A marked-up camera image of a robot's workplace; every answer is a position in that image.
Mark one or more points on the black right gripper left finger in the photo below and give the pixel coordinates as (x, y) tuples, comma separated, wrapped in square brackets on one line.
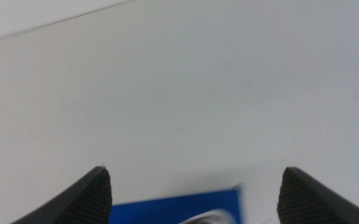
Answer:
[(82, 202)]

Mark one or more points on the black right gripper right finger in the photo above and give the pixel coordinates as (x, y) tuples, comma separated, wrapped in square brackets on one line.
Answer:
[(310, 202)]

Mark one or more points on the black and white sneaker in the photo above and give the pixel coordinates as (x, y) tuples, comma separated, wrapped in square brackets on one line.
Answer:
[(211, 217)]

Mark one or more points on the blue rectangular mat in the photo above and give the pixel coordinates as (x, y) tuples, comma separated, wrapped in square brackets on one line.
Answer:
[(173, 208)]

